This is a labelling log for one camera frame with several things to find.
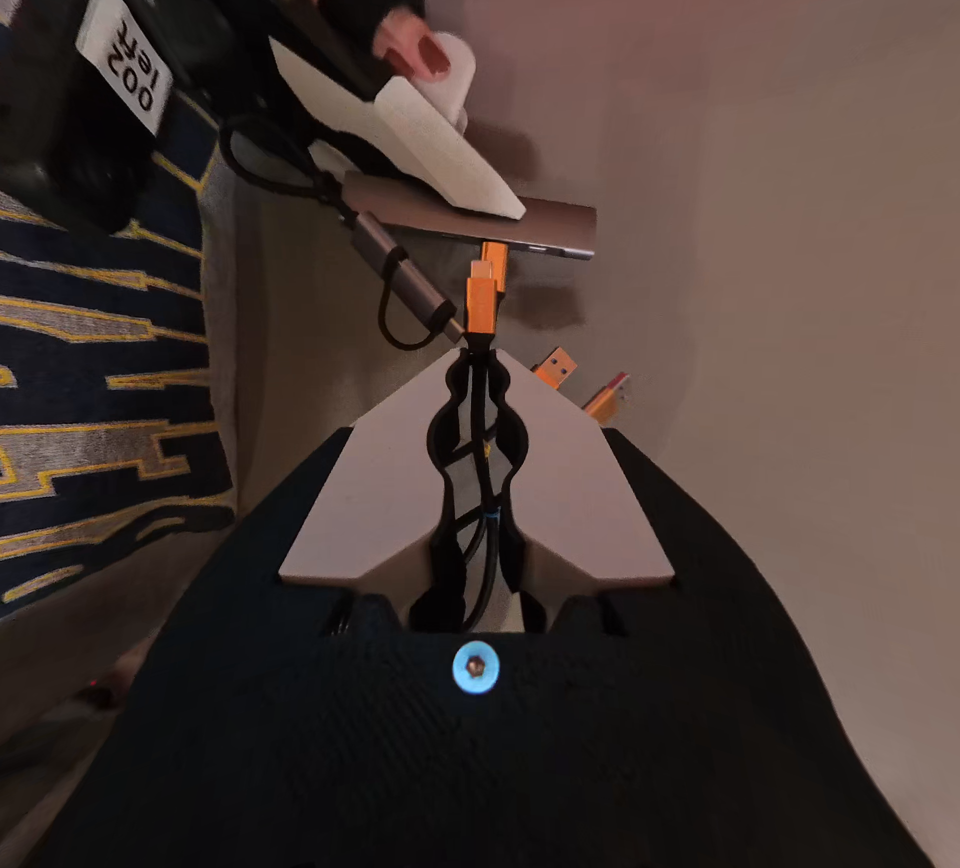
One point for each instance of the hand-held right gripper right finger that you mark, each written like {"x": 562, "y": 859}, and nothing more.
{"x": 592, "y": 500}

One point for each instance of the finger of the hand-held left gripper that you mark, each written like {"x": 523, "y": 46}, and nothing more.
{"x": 337, "y": 159}
{"x": 442, "y": 147}

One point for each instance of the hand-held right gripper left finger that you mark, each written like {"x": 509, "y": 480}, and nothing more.
{"x": 367, "y": 500}

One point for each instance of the grey usb hub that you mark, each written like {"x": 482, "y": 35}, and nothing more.
{"x": 540, "y": 230}

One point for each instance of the yellow twist tie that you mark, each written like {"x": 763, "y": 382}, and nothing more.
{"x": 487, "y": 449}

